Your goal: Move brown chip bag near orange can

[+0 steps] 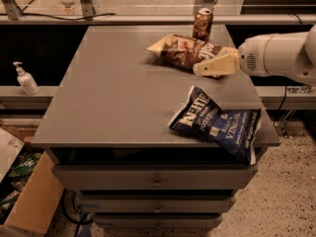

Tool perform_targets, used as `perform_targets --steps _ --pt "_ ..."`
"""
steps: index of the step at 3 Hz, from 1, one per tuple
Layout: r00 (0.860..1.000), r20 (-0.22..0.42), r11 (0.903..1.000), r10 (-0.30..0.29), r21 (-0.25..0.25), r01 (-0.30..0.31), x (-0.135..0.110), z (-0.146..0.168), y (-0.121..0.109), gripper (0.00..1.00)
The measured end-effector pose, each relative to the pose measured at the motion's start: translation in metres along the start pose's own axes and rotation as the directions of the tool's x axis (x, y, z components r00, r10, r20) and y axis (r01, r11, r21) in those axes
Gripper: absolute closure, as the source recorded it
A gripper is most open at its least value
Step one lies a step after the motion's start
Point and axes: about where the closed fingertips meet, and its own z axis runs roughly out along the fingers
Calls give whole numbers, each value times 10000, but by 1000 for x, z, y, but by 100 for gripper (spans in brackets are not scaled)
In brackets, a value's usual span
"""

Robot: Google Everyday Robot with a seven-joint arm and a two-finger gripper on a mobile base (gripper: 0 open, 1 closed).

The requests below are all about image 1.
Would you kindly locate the orange soda can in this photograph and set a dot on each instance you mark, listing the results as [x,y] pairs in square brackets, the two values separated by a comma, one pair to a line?
[203,23]

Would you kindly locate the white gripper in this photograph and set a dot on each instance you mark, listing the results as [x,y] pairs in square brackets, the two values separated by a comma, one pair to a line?
[251,57]

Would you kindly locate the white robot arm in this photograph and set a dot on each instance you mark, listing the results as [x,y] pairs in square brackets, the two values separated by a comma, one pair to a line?
[287,55]

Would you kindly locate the grey drawer cabinet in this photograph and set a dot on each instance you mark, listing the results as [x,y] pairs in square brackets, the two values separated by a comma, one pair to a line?
[107,133]

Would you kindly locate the blue Kettle chip bag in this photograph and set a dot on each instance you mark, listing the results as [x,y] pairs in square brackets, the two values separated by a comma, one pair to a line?
[232,130]

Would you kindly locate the brown chip bag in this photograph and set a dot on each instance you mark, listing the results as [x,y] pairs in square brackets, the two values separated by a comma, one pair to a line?
[183,51]

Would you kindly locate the cardboard box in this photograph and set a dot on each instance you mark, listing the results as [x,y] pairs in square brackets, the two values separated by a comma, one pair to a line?
[28,203]

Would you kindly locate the white pump dispenser bottle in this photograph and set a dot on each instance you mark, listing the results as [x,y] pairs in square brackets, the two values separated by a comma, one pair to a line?
[26,80]

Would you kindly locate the green snack package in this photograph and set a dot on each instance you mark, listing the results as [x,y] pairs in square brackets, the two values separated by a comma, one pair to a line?
[25,166]

